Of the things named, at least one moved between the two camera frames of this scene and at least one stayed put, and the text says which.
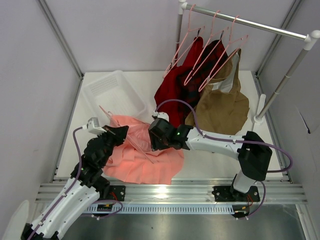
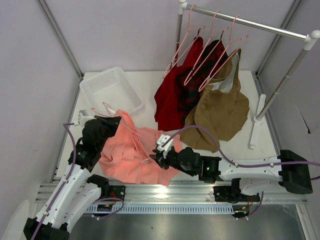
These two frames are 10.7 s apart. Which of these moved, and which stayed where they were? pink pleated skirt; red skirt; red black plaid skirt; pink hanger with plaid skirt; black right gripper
Moved: black right gripper
Stayed: pink pleated skirt; red skirt; red black plaid skirt; pink hanger with plaid skirt
